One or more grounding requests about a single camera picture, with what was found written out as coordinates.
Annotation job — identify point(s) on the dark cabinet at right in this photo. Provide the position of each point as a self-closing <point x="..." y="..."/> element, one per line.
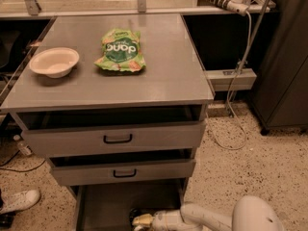
<point x="279" y="97"/>

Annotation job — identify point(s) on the middle grey drawer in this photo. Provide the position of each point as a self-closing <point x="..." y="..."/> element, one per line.
<point x="123" y="167"/>

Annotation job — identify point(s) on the grey drawer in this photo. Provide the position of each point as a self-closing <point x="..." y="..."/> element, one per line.
<point x="106" y="207"/>
<point x="116" y="130"/>
<point x="123" y="167"/>

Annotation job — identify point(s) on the green chip bag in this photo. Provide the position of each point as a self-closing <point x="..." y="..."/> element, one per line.
<point x="121" y="51"/>

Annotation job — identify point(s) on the top grey drawer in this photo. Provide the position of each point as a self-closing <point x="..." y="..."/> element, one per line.
<point x="116" y="130"/>

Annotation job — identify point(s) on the white power strip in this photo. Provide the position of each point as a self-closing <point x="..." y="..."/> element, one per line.
<point x="234" y="6"/>

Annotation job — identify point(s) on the white sneaker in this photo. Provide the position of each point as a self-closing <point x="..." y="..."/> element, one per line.
<point x="19" y="201"/>

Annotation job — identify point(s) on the grey metal beam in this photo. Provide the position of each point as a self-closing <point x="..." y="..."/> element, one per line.
<point x="228" y="79"/>

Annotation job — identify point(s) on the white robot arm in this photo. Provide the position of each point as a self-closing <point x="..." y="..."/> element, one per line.
<point x="250" y="213"/>

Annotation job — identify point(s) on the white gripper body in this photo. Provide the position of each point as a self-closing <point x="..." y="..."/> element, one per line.
<point x="164" y="222"/>

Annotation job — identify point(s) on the white paper bowl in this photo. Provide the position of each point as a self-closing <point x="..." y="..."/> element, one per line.
<point x="55" y="62"/>

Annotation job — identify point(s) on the bottom grey drawer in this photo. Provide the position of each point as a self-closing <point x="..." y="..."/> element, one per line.
<point x="106" y="207"/>

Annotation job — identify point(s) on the grey drawer cabinet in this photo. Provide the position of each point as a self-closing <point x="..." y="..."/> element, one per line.
<point x="173" y="74"/>

